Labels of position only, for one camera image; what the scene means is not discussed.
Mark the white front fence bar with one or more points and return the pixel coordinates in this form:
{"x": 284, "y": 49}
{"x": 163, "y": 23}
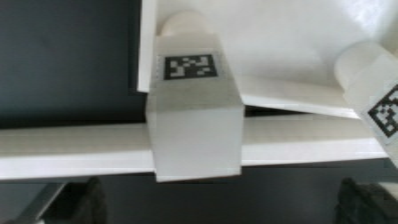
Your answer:
{"x": 105, "y": 149}

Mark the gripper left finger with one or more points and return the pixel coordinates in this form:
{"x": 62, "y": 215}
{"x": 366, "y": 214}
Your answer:
{"x": 67, "y": 204}

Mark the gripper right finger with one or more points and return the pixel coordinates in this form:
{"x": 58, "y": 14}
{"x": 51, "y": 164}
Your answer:
{"x": 366, "y": 203}

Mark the white table leg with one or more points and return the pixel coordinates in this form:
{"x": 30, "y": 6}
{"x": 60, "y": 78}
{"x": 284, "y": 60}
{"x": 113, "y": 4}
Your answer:
{"x": 193, "y": 109}
{"x": 366, "y": 75}

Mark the white square tabletop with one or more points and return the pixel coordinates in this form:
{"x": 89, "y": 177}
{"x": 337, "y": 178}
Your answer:
{"x": 284, "y": 37}

